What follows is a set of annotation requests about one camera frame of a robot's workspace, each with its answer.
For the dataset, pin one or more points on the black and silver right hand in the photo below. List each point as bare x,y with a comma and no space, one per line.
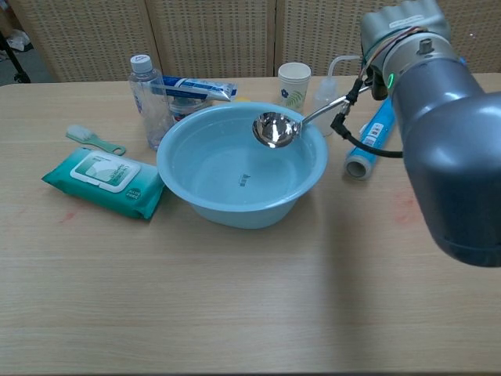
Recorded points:
403,21

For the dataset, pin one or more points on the stainless steel ladle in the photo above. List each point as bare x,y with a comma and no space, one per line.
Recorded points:
274,131

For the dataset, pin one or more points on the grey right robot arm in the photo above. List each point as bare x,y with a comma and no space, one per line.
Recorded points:
454,156

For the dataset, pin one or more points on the light blue bowl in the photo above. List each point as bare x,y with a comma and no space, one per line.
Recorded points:
219,180

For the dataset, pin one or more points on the woven folding screen panel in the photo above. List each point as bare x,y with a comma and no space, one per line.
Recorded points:
86,39
479,35
317,31
211,37

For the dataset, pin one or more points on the translucent squeeze bottle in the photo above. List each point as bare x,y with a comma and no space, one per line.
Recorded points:
323,98

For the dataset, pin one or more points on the blue cling film roll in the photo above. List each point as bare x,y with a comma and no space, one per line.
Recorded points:
372,145

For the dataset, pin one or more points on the white paper cup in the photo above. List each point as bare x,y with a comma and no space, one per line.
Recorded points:
294,88

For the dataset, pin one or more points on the blue and white toothpaste tube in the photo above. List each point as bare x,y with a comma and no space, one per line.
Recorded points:
195,88

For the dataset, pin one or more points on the round clear jar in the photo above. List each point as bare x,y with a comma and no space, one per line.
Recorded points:
186,109

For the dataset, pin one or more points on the clear plastic bottle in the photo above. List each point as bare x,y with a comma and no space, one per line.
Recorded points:
150,105

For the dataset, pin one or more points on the green wet wipes pack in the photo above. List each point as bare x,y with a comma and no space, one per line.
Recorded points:
102,180

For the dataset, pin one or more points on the black tripod stand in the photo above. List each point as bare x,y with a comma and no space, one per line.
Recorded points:
17,66

